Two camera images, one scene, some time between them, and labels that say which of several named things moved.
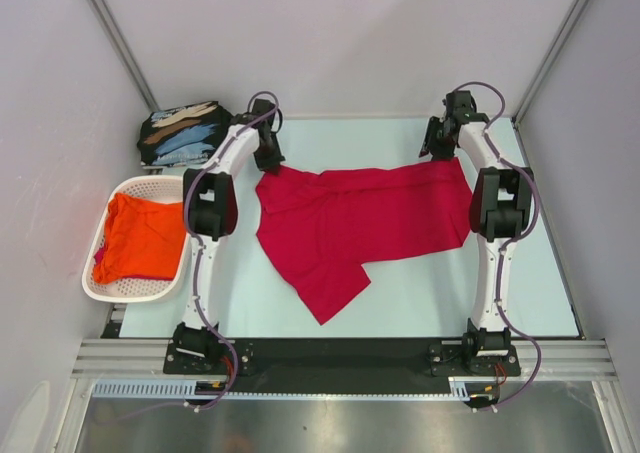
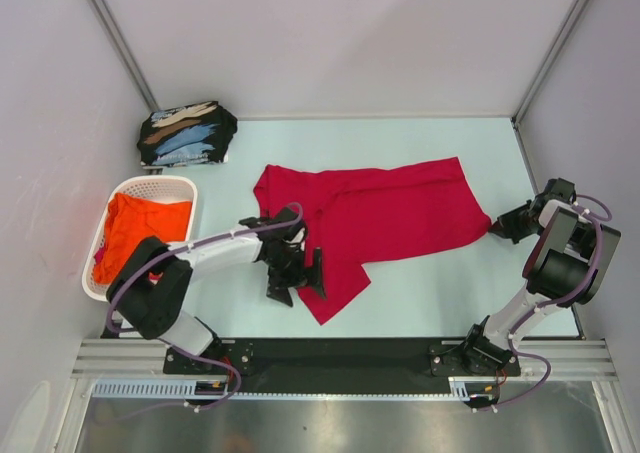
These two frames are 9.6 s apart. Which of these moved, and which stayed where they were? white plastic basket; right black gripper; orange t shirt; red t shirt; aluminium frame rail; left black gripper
Moved: left black gripper; right black gripper
Stayed: aluminium frame rail; red t shirt; white plastic basket; orange t shirt
